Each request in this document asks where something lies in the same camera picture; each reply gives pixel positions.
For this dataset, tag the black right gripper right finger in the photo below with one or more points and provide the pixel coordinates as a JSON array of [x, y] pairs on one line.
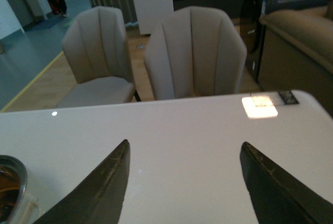
[[276, 195]]

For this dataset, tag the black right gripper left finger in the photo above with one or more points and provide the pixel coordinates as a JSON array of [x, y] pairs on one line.
[[99, 197]]

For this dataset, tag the white electric cooking pot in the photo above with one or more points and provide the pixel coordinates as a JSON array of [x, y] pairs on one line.
[[17, 203]]

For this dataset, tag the beige sofa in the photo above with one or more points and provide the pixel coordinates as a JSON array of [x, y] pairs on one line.
[[297, 52]]

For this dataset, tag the beige chair left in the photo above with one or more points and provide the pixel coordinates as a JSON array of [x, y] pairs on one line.
[[97, 51]]

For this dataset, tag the beige chair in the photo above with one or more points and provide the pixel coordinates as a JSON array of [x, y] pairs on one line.
[[97, 51], [195, 51]]

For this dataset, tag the beige chair right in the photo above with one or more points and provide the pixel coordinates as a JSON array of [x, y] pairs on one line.
[[195, 51]]

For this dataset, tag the black washing machine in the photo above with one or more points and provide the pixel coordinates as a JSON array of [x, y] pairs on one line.
[[256, 23]]

